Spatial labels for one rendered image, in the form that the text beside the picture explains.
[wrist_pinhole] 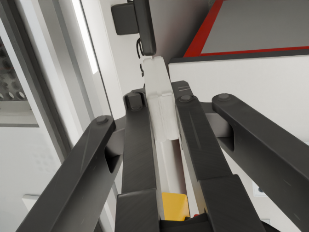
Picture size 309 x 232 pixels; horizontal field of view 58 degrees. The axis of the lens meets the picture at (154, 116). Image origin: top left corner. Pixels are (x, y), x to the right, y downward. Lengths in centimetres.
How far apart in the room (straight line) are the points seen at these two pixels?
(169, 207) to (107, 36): 29
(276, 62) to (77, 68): 28
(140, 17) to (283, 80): 25
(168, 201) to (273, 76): 25
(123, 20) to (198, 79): 20
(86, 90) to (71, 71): 3
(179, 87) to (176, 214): 30
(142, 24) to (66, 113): 11
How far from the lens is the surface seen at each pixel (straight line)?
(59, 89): 24
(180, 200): 47
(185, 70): 44
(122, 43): 30
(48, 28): 23
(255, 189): 52
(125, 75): 30
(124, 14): 28
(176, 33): 60
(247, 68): 43
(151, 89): 16
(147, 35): 27
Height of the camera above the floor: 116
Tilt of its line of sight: 55 degrees down
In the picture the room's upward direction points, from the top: 151 degrees counter-clockwise
